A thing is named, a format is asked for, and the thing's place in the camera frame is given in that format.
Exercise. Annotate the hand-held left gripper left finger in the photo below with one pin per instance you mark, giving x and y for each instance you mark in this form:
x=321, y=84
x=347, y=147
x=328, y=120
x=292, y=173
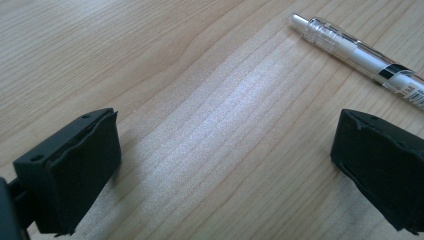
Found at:
x=71, y=173

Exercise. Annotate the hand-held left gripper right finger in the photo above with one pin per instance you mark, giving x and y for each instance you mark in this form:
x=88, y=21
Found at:
x=383, y=173

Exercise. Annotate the clear white ballpoint pen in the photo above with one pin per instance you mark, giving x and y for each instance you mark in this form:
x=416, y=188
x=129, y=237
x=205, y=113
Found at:
x=358, y=55

